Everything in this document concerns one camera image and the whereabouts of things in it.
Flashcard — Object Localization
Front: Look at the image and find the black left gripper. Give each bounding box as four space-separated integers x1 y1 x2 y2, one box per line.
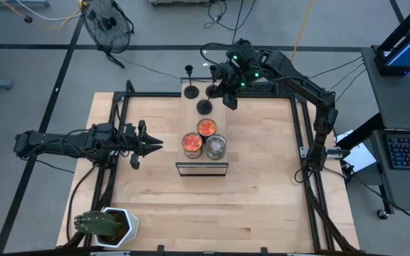
120 119 164 159

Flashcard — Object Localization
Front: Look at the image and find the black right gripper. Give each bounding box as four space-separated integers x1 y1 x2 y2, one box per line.
210 60 251 99

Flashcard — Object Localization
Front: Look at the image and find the orange candle jar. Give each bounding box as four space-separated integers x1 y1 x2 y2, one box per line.
196 117 218 139
181 132 204 160

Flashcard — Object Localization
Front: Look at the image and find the silver candle jar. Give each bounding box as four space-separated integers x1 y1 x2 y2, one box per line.
205 134 228 161

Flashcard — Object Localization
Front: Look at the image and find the white hexagonal plant pot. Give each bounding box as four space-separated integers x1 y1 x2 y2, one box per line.
93 206 140 249

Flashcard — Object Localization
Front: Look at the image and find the green cactus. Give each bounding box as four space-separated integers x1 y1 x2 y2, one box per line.
73 210 125 238

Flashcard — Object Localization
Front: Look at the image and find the black floor fan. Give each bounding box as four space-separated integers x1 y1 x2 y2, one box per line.
80 0 135 70

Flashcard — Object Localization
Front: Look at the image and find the white paper sheet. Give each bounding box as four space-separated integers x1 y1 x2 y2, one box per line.
335 129 377 174

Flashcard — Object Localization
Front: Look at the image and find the grey side desk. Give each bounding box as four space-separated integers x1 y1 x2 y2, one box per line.
360 45 410 213

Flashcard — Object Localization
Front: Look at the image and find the backlit black keyboard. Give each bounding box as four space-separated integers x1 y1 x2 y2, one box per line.
385 136 410 171

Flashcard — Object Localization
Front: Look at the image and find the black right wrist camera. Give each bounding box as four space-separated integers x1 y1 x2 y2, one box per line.
222 92 239 111

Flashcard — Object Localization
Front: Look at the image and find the wooden shelf with black frame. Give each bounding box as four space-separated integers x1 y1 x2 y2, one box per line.
174 77 230 178

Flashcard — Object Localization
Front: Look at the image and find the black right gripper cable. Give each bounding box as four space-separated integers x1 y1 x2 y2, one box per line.
199 41 238 68

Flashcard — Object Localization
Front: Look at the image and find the black aluminium table frame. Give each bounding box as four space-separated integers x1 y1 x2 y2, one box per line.
61 79 361 256

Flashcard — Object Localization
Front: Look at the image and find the black tangled floor cable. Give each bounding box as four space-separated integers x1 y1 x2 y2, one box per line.
204 0 256 32

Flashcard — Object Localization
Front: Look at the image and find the black looped floor cable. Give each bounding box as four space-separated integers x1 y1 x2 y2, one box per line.
231 0 245 44

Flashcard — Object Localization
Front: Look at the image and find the yellow hanging cable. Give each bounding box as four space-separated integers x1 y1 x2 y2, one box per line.
290 0 315 62

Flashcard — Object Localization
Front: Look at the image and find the grey metal bracket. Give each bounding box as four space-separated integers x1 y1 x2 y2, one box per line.
298 146 315 159

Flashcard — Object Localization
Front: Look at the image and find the yellow floor cable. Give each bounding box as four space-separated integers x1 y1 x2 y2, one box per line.
0 0 85 31

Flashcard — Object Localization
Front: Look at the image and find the white floor cable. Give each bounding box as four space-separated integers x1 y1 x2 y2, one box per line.
14 0 81 22

